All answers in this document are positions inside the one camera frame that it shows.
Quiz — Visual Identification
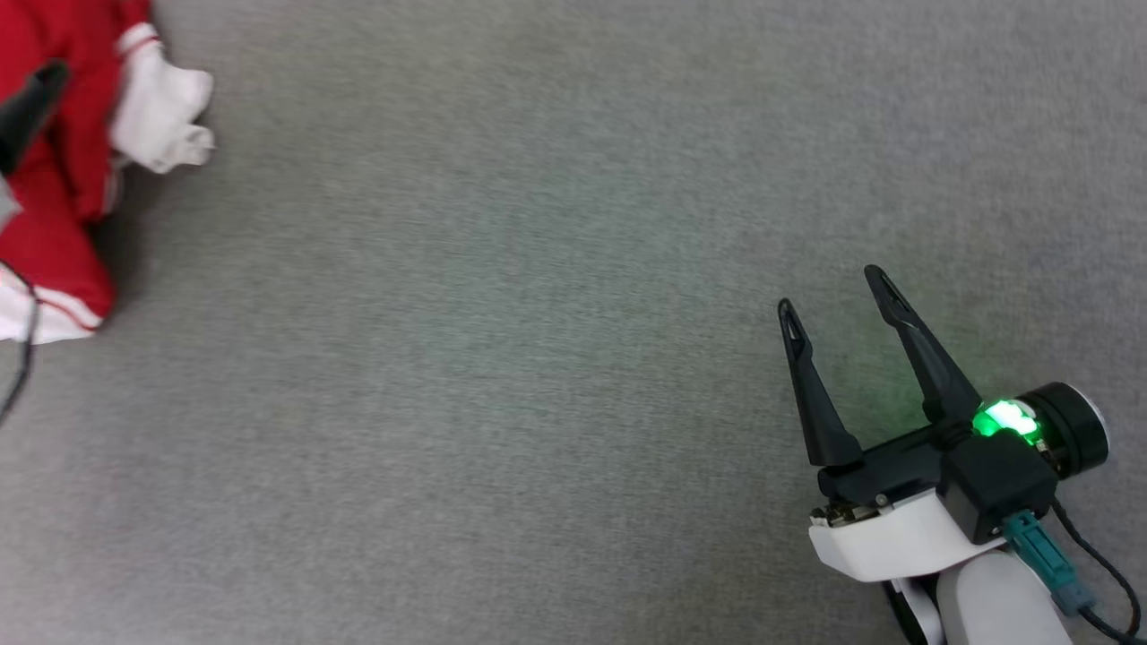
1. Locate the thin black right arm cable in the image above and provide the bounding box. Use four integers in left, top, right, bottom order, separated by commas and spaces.
1048, 497, 1147, 645

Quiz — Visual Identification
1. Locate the teal right camera connector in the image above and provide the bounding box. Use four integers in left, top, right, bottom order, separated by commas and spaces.
1002, 511, 1098, 617

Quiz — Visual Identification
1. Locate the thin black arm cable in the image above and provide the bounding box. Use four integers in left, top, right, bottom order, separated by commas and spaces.
0, 260, 39, 424
1048, 497, 1147, 645

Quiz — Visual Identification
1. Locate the red and white basketball jersey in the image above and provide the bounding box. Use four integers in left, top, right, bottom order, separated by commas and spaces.
0, 0, 217, 345

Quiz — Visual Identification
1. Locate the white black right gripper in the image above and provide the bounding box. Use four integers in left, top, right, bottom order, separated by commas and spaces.
777, 264, 1006, 584

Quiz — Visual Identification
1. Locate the grey fabric sofa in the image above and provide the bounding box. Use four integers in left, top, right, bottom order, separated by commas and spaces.
0, 0, 1147, 645

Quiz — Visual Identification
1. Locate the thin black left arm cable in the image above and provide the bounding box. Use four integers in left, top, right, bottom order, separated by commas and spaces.
0, 260, 39, 424

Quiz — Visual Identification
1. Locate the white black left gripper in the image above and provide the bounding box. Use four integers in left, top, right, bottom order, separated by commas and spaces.
0, 60, 72, 230

